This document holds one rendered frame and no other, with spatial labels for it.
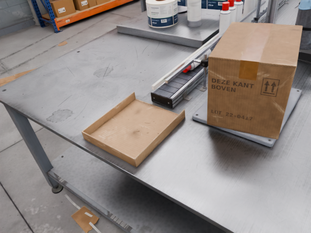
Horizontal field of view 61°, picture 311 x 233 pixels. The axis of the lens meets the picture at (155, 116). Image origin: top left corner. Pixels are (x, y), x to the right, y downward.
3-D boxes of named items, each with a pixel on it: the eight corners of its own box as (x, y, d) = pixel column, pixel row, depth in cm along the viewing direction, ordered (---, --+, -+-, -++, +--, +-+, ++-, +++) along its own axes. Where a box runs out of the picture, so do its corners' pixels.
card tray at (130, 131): (135, 99, 117) (133, 91, 115) (185, 117, 104) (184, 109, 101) (83, 139, 100) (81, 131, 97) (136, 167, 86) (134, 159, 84)
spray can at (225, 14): (221, 39, 145) (223, 0, 133) (230, 41, 142) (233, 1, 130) (216, 43, 142) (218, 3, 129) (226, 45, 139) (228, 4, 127)
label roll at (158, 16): (144, 27, 172) (141, 4, 163) (153, 17, 187) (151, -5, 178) (174, 27, 166) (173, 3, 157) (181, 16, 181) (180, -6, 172)
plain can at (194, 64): (202, 45, 130) (178, 63, 118) (212, 47, 127) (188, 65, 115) (202, 55, 133) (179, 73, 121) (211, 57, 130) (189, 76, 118)
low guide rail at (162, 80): (251, 9, 173) (251, 7, 172) (252, 10, 173) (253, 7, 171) (152, 89, 110) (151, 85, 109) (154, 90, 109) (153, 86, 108)
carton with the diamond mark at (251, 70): (227, 82, 116) (232, 21, 100) (286, 91, 107) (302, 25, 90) (206, 124, 96) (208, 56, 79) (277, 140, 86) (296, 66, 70)
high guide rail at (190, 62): (264, 2, 166) (264, 0, 165) (265, 2, 165) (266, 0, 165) (165, 82, 103) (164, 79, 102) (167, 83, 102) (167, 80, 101)
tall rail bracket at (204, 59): (195, 83, 122) (194, 50, 112) (209, 87, 119) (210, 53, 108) (191, 86, 120) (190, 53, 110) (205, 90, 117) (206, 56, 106)
